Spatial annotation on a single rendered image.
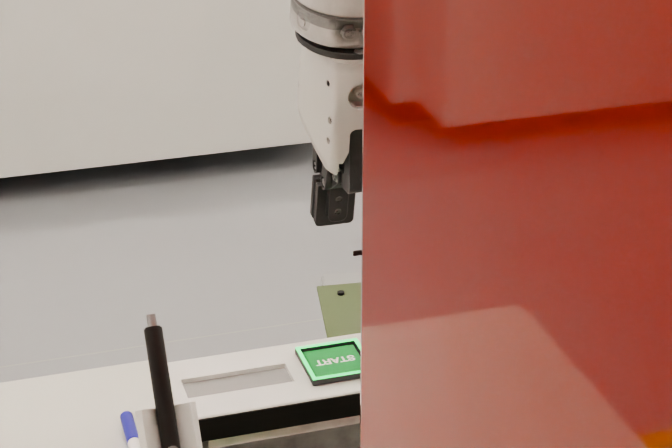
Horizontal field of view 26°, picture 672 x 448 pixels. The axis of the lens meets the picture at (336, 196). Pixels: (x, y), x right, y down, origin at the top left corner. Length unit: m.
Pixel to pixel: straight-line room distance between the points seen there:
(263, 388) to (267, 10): 2.72
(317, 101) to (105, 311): 2.30
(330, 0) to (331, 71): 0.06
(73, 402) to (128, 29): 2.66
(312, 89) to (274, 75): 2.83
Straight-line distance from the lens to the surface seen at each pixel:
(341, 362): 1.24
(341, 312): 1.60
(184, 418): 0.94
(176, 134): 3.92
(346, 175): 1.10
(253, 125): 3.96
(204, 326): 3.27
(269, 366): 1.24
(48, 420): 1.18
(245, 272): 3.49
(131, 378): 1.22
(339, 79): 1.05
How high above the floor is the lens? 1.60
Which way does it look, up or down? 24 degrees down
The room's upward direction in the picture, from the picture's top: straight up
